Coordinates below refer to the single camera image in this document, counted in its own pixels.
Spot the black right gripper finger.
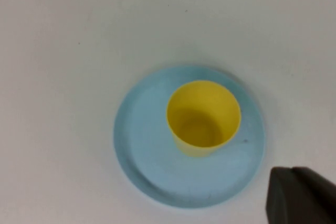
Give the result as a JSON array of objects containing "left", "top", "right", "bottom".
[{"left": 265, "top": 166, "right": 336, "bottom": 224}]

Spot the yellow plastic cup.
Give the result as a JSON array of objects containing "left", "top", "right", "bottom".
[{"left": 166, "top": 81, "right": 242, "bottom": 158}]

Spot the light blue round plate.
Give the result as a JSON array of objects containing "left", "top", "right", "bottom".
[{"left": 113, "top": 66, "right": 265, "bottom": 210}]

